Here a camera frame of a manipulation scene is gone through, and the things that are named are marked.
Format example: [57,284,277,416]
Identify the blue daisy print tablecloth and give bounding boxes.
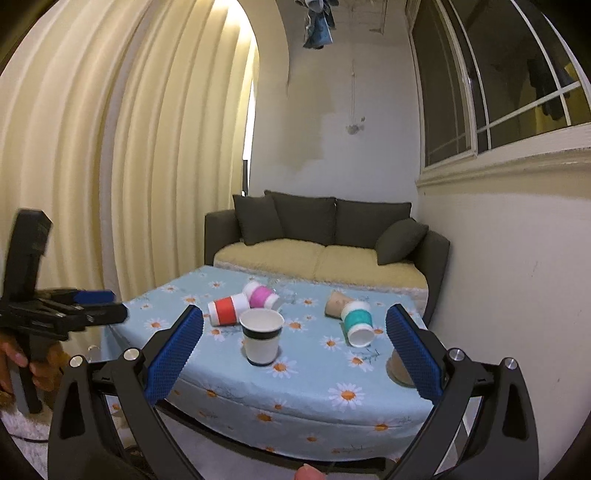
[90,265,445,462]

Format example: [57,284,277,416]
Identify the white cup with red band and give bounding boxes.
[207,292,251,328]

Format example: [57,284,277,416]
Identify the brown paper cup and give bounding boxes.
[324,290,354,319]
[385,347,417,388]

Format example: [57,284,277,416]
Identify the small dark grey cushion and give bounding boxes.
[374,217,429,267]
[233,193,285,247]

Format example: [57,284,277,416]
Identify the white cup with black band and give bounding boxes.
[239,308,285,367]

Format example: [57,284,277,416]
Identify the cream curtain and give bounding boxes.
[0,0,260,319]

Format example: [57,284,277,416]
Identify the white framed window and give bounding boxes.
[408,0,591,169]

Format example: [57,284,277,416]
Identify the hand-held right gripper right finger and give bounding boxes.
[385,303,540,480]

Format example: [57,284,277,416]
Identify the person's left hand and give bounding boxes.
[0,336,68,398]

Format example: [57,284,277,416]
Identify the hanging blue clothes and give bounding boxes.
[293,0,339,51]

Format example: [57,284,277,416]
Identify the white shaggy rug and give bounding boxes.
[0,401,58,478]

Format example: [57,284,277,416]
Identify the large dark grey cushion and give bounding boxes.
[263,189,337,247]
[334,199,413,262]

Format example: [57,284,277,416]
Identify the dark grey sofa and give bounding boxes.
[204,189,451,326]

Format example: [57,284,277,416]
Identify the white cup with pink band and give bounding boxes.
[242,281,282,313]

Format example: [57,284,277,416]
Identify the hanging wall ornament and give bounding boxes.
[345,59,366,136]

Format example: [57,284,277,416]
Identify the yellow sofa cover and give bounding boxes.
[213,238,430,297]

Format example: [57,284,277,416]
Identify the white cup with teal band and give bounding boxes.
[340,301,375,348]

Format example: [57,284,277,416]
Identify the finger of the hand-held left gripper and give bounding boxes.
[44,287,117,306]
[41,302,129,332]

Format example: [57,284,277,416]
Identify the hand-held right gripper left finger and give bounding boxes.
[47,305,205,480]

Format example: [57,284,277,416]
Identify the clear plastic cup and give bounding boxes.
[267,276,298,306]

